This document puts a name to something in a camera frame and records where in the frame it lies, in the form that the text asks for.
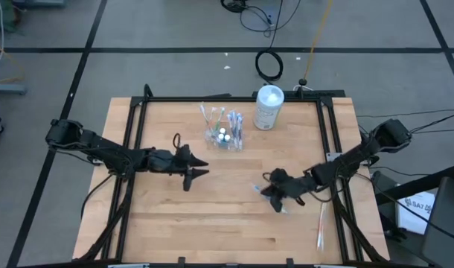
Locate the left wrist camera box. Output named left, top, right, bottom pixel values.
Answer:
left=174, top=144, right=193, bottom=159

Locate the black diagonal bar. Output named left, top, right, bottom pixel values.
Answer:
left=375, top=163, right=454, bottom=205

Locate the thin black floor cable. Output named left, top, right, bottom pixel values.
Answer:
left=360, top=110, right=454, bottom=137
left=357, top=109, right=454, bottom=118

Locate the white wipes canister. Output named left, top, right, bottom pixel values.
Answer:
left=252, top=84, right=286, bottom=131

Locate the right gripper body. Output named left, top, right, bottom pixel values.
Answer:
left=282, top=173, right=317, bottom=198

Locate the clear acrylic organizer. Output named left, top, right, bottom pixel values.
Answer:
left=202, top=124, right=246, bottom=152

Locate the black chair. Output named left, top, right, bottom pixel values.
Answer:
left=420, top=176, right=454, bottom=268

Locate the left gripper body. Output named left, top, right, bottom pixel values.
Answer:
left=148, top=148, right=190, bottom=174

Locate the green crate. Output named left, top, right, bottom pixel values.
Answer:
left=0, top=0, right=18, bottom=31

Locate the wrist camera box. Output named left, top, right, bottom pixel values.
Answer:
left=174, top=144, right=193, bottom=159
left=269, top=169, right=290, bottom=187

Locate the grey flat object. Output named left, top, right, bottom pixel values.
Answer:
left=11, top=0, right=67, bottom=9

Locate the coiled black cable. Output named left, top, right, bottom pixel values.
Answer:
left=255, top=49, right=284, bottom=83

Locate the grey blue floor bar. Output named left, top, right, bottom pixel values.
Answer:
left=0, top=82, right=28, bottom=96

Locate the red wrapped toothbrush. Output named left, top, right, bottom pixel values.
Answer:
left=316, top=201, right=328, bottom=251

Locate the black cable tangle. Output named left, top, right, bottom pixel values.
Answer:
left=220, top=0, right=303, bottom=39

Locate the black metal table frame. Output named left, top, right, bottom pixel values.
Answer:
left=72, top=83, right=390, bottom=268

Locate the yellow cable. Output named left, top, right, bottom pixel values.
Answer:
left=303, top=0, right=334, bottom=81

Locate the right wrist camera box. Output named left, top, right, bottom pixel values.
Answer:
left=269, top=169, right=290, bottom=187

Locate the white printed paper sheet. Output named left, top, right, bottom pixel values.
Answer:
left=397, top=191, right=436, bottom=235

